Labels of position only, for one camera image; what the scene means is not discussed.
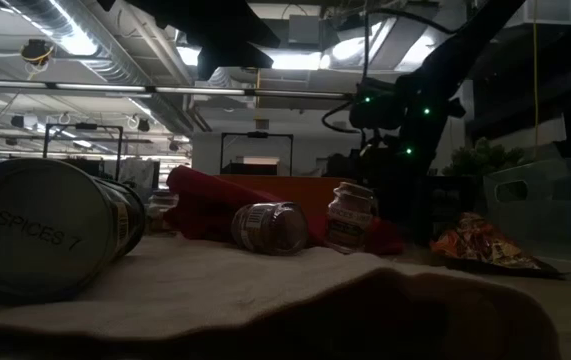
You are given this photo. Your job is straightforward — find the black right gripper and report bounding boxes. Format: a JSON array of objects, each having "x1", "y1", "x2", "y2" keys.
[{"x1": 349, "y1": 74, "x2": 466, "y2": 241}]

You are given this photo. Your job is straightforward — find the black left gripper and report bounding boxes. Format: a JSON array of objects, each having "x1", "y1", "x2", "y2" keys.
[{"x1": 134, "y1": 0, "x2": 282, "y2": 81}]

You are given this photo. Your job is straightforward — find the small cork-stoppered glass jar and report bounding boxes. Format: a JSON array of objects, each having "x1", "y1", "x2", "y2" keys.
[
  {"x1": 145, "y1": 191, "x2": 181, "y2": 235},
  {"x1": 325, "y1": 181, "x2": 380, "y2": 255}
]

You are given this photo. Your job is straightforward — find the orange taco seasoning packet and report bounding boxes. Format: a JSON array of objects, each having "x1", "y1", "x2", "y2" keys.
[{"x1": 428, "y1": 211, "x2": 566, "y2": 280}]

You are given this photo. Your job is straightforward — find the dark spice bottle yellow lid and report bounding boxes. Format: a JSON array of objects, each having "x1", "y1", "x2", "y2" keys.
[{"x1": 0, "y1": 157, "x2": 147, "y2": 306}]

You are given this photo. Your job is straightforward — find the bright ceiling light panel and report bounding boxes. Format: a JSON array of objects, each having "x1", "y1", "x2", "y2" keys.
[
  {"x1": 177, "y1": 45, "x2": 201, "y2": 67},
  {"x1": 264, "y1": 49, "x2": 326, "y2": 71}
]

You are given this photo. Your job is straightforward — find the black background equipment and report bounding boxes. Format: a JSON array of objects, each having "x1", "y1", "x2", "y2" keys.
[{"x1": 323, "y1": 151, "x2": 366, "y2": 179}]

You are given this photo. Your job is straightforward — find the grey ceiling box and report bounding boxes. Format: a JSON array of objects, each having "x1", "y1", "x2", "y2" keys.
[{"x1": 287, "y1": 13, "x2": 322, "y2": 46}]

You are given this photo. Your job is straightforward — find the artificial green potted plant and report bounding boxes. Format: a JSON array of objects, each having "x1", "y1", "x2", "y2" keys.
[{"x1": 442, "y1": 137, "x2": 526, "y2": 177}]

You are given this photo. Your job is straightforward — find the long metal ceiling beam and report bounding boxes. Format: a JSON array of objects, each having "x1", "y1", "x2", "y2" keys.
[{"x1": 0, "y1": 78, "x2": 354, "y2": 100}]

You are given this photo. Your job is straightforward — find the small glass spice jar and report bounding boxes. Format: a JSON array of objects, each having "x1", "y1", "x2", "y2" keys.
[{"x1": 229, "y1": 201, "x2": 310, "y2": 258}]

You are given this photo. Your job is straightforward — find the red cloth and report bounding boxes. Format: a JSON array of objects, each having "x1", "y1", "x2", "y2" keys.
[{"x1": 163, "y1": 164, "x2": 406, "y2": 256}]

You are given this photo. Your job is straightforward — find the clear plastic bin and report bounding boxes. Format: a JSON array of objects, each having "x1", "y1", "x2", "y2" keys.
[{"x1": 482, "y1": 156, "x2": 571, "y2": 264}]

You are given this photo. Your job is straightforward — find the beige cloth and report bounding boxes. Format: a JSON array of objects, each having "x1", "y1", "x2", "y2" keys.
[{"x1": 0, "y1": 232, "x2": 564, "y2": 360}]

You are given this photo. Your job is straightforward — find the black frame workstation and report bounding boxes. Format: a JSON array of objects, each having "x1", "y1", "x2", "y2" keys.
[
  {"x1": 42, "y1": 122, "x2": 125, "y2": 180},
  {"x1": 219, "y1": 131, "x2": 295, "y2": 177}
]

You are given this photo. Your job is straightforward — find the silver ventilation duct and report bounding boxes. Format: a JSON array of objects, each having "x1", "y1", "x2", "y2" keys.
[{"x1": 2, "y1": 0, "x2": 201, "y2": 136}]

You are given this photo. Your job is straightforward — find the hanging yellow cable reel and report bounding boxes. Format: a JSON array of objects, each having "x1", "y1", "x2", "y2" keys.
[{"x1": 19, "y1": 38, "x2": 56, "y2": 69}]

